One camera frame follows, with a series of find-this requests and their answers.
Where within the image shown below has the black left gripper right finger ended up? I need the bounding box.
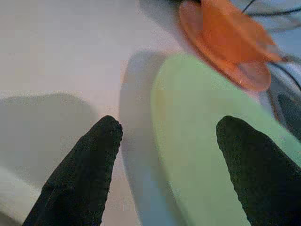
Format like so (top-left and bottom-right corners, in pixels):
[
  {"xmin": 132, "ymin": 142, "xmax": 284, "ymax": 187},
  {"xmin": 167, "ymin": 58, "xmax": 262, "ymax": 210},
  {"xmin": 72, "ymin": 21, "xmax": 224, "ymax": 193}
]
[{"xmin": 215, "ymin": 115, "xmax": 301, "ymax": 226}]

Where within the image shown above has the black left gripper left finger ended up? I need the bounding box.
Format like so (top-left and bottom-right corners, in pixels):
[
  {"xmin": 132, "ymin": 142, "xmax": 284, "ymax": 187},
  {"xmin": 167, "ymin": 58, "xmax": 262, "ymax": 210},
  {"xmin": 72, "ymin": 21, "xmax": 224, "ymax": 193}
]
[{"xmin": 22, "ymin": 115, "xmax": 124, "ymax": 226}]

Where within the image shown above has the steel kitchen sink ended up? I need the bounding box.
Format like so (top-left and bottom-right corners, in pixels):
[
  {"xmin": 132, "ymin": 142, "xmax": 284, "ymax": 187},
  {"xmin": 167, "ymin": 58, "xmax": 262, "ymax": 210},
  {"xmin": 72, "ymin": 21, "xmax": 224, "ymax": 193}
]
[{"xmin": 265, "ymin": 62, "xmax": 301, "ymax": 129}]

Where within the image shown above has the green plate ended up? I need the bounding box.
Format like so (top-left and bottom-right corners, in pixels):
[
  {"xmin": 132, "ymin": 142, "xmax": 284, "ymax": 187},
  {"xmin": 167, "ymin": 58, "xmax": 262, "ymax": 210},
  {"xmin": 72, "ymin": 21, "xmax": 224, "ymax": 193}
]
[{"xmin": 150, "ymin": 53, "xmax": 301, "ymax": 226}]

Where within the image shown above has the orange plate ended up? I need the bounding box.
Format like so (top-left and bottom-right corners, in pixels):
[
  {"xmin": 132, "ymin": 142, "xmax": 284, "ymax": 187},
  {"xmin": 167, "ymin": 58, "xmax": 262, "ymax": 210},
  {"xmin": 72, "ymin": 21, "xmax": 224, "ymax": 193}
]
[{"xmin": 178, "ymin": 0, "xmax": 284, "ymax": 93}]

